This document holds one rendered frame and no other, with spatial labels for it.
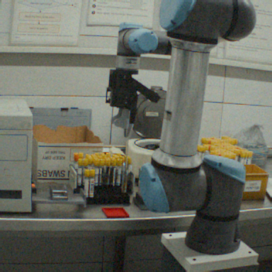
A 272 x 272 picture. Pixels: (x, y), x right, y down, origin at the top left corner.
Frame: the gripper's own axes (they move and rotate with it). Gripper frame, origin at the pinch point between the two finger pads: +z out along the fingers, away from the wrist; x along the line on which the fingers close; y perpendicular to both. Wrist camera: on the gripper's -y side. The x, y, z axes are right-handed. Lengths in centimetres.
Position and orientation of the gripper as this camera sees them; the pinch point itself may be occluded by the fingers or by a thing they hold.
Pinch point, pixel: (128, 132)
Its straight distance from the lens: 154.1
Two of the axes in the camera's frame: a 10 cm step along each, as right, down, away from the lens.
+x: 3.1, 2.3, -9.2
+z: -0.8, 9.7, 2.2
